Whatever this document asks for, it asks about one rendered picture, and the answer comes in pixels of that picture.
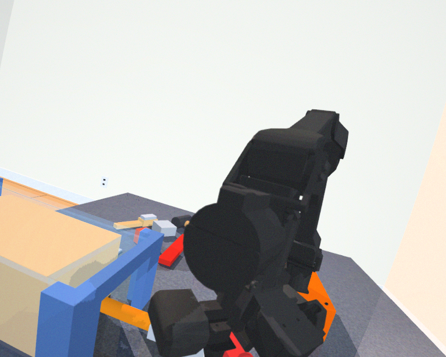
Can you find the blue rectangular frame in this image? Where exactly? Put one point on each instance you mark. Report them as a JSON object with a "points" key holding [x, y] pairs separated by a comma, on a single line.
{"points": [[79, 310]]}

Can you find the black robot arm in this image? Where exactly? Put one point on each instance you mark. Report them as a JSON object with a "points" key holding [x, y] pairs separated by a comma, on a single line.
{"points": [[258, 221]]}

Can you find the hammer with wooden handle and black head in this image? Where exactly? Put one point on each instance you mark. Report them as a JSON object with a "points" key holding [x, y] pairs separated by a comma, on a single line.
{"points": [[181, 221]]}

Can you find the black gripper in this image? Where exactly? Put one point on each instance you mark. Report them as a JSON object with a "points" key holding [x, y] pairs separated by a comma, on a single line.
{"points": [[182, 326]]}

